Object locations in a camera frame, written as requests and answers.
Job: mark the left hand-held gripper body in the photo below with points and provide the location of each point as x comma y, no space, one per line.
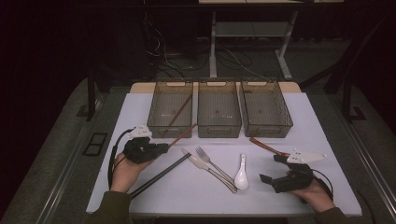
140,151

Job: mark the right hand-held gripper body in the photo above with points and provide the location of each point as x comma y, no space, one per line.
294,180

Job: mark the brown wooden spoon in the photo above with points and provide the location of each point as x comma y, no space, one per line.
264,146

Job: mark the white ceramic spoon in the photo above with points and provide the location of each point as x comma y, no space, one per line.
241,180

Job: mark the clear grey plastic bin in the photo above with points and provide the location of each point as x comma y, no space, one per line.
165,109
219,109
266,109

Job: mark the steel table knife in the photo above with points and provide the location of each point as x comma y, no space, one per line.
202,166

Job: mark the person's left hand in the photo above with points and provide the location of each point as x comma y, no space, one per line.
127,174

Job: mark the person's right hand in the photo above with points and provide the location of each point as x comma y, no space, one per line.
316,196

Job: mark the black metal stand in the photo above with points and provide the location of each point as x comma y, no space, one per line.
347,99
91,99

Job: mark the metal floor rail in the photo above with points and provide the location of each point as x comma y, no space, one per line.
64,174
368,161

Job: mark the white metal desk frame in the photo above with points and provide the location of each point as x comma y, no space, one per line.
212,56

